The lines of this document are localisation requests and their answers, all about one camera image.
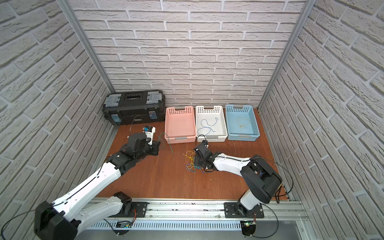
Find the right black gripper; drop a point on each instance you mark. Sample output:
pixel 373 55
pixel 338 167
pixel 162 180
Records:
pixel 197 161

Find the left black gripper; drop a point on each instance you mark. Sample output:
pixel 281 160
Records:
pixel 152 148

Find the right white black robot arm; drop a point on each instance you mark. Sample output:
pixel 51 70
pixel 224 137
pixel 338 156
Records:
pixel 262 180

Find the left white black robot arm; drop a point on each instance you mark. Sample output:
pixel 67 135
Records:
pixel 68 215

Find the white perforated basket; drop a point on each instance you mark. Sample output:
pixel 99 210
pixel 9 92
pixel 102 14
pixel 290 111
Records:
pixel 211 124

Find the pink perforated basket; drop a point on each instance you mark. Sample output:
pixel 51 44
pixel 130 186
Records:
pixel 180 125

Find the black plastic toolbox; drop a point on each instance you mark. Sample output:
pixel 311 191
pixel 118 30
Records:
pixel 139 107

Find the blue perforated basket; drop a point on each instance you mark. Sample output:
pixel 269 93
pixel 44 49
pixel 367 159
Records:
pixel 241 123

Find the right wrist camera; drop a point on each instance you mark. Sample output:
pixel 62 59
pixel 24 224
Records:
pixel 203 144

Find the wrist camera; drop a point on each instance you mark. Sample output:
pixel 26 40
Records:
pixel 203 144
pixel 149 131

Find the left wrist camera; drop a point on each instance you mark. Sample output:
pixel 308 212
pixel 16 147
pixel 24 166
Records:
pixel 149 131

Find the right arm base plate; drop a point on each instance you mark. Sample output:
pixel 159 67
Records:
pixel 235 210

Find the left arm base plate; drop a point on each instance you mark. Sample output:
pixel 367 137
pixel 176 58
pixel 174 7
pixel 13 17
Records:
pixel 133 209

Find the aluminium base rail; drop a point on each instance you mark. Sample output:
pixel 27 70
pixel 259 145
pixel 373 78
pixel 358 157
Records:
pixel 200 215

